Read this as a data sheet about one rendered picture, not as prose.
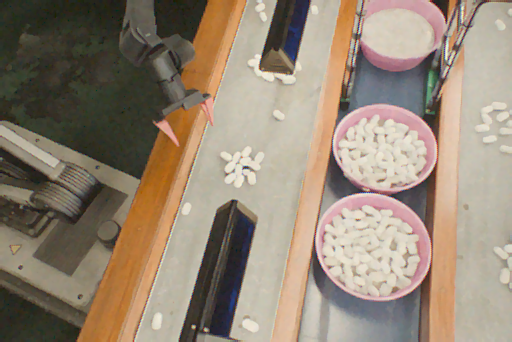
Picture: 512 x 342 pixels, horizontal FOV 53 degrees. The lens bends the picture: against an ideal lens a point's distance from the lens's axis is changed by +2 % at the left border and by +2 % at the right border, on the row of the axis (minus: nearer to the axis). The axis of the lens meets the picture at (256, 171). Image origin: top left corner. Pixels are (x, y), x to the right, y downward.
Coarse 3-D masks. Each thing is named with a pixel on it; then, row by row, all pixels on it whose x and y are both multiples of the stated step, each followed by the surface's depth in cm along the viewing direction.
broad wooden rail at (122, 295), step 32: (224, 0) 162; (224, 32) 155; (192, 64) 149; (224, 64) 151; (160, 128) 139; (192, 128) 138; (160, 160) 133; (192, 160) 135; (160, 192) 128; (128, 224) 124; (160, 224) 124; (128, 256) 120; (160, 256) 122; (128, 288) 116; (96, 320) 113; (128, 320) 113
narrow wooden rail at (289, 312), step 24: (336, 24) 155; (336, 48) 150; (336, 72) 145; (336, 96) 141; (312, 144) 134; (312, 168) 130; (312, 192) 126; (312, 216) 123; (312, 240) 120; (288, 264) 117; (288, 288) 115; (288, 312) 112; (288, 336) 109
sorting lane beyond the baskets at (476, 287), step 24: (480, 24) 155; (480, 48) 150; (504, 48) 150; (480, 72) 146; (504, 72) 145; (480, 96) 142; (504, 96) 141; (480, 120) 138; (504, 120) 137; (480, 144) 134; (504, 144) 134; (480, 168) 130; (504, 168) 130; (480, 192) 127; (504, 192) 127; (480, 216) 124; (504, 216) 124; (456, 240) 121; (480, 240) 121; (504, 240) 121; (456, 264) 118; (480, 264) 118; (504, 264) 118; (456, 288) 115; (480, 288) 115; (504, 288) 115; (456, 312) 113; (480, 312) 113; (504, 312) 113; (456, 336) 110; (480, 336) 110; (504, 336) 110
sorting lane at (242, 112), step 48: (336, 0) 163; (240, 48) 155; (240, 96) 146; (288, 96) 145; (240, 144) 138; (288, 144) 137; (192, 192) 131; (240, 192) 130; (288, 192) 130; (192, 240) 124; (288, 240) 123; (192, 288) 118; (144, 336) 113; (240, 336) 112
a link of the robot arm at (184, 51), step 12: (144, 24) 110; (144, 36) 108; (156, 36) 110; (156, 48) 113; (180, 48) 115; (192, 48) 117; (132, 60) 113; (144, 60) 113; (180, 60) 114; (192, 60) 120
